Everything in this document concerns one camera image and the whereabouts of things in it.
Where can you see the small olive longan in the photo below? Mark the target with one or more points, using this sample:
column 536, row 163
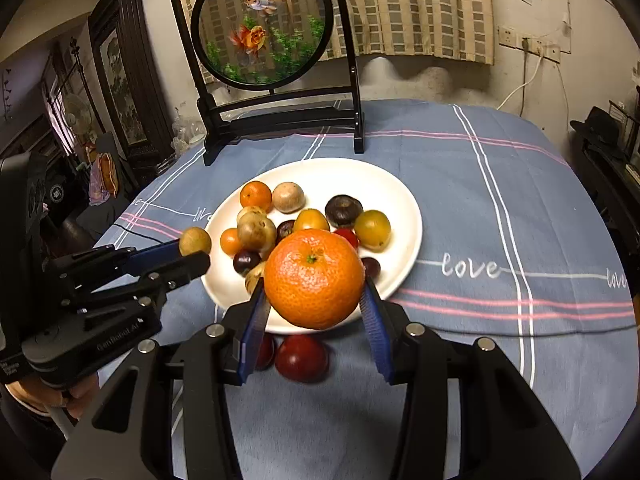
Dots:
column 195, row 241

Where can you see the white oval plate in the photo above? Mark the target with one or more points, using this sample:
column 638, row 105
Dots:
column 390, row 195

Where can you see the pale beige fruit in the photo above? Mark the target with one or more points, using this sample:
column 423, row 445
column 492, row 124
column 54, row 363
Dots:
column 247, row 212

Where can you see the beige passion fruit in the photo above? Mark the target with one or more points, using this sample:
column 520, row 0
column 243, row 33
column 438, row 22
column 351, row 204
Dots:
column 288, row 197

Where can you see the black hat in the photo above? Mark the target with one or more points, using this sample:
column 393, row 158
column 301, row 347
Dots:
column 597, row 127

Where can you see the black desk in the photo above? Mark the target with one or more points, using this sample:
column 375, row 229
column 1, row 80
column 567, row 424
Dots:
column 610, row 185

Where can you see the large orange mandarin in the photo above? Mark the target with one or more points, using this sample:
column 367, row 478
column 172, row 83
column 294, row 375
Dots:
column 314, row 278

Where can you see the dark red plum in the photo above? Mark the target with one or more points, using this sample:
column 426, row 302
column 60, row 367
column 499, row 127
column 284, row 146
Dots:
column 266, row 352

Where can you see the white wall socket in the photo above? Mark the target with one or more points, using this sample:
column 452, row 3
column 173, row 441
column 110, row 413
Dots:
column 508, row 36

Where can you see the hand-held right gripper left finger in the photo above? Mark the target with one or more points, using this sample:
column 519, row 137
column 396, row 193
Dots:
column 252, row 330

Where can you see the dark framed painting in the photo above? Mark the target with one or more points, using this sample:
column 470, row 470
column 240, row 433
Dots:
column 120, row 90

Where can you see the large red plum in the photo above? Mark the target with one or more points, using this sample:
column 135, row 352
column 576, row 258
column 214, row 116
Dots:
column 302, row 360

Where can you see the colourful bag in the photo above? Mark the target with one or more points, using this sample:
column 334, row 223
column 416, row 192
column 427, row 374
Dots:
column 104, row 177

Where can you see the electric fan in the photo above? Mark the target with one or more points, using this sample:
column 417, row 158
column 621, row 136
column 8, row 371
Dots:
column 77, row 114

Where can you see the dull dark brown mangosteen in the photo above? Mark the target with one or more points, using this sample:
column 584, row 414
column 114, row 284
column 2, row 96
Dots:
column 344, row 210

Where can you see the round goldfish screen ornament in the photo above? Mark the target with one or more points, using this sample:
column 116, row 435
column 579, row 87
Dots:
column 260, row 25

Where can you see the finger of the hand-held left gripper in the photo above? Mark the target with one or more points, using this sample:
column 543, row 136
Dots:
column 150, row 255
column 175, row 268

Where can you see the small dark cherry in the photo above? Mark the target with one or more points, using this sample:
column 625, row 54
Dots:
column 246, row 262

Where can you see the person's left hand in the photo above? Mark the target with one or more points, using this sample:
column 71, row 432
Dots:
column 75, row 400

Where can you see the beige fruit with dark streak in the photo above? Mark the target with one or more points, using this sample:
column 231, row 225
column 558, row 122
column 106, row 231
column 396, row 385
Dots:
column 252, row 277

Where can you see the dark purple plum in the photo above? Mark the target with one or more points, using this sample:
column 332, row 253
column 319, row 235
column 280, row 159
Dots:
column 372, row 266

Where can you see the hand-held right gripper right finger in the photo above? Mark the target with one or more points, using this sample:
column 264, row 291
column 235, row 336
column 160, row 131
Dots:
column 377, row 335

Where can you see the brown-beige passion fruit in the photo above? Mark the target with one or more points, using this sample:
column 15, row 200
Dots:
column 256, row 232

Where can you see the clear plastic bags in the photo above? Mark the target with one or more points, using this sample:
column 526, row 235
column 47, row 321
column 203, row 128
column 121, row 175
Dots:
column 187, row 130

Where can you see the orange-yellow persimmon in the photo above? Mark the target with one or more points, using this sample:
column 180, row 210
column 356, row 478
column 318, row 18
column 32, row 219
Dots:
column 311, row 220

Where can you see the shiny reddish-brown mangosteen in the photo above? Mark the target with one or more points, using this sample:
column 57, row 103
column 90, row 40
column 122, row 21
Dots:
column 285, row 230

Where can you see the checked beige curtain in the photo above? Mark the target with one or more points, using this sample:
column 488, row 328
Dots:
column 410, row 10

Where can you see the blue plaid tablecloth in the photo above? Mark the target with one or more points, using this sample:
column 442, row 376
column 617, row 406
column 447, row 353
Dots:
column 475, row 360

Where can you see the yellow-green tomato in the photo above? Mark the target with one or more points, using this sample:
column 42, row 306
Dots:
column 372, row 230

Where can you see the red cherry tomato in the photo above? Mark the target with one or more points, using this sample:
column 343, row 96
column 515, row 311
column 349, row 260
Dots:
column 347, row 236

